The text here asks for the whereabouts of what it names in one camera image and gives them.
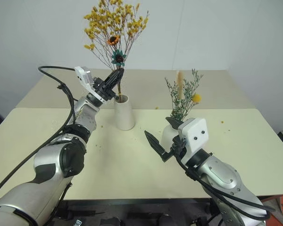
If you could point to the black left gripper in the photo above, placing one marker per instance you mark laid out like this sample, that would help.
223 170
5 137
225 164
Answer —
103 90

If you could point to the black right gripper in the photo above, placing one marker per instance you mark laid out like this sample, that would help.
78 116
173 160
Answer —
179 147

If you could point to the yellow dried flower bouquet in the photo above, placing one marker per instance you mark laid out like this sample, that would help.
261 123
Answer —
113 40

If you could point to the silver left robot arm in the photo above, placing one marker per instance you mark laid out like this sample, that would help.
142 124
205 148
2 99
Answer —
49 164

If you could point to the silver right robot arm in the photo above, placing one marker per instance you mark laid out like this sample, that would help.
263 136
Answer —
221 174

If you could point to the green dried flower bouquet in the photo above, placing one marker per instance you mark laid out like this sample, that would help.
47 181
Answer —
180 86

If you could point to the short round white vase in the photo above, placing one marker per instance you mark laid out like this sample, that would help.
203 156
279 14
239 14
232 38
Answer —
168 137

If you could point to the tall white vase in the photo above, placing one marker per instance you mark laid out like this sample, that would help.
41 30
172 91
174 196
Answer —
124 115

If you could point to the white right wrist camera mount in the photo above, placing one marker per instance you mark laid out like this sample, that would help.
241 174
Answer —
194 133

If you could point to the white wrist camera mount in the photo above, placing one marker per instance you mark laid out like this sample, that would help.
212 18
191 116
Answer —
194 133
85 76

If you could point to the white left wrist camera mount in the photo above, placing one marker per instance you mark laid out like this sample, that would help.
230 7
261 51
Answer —
85 76

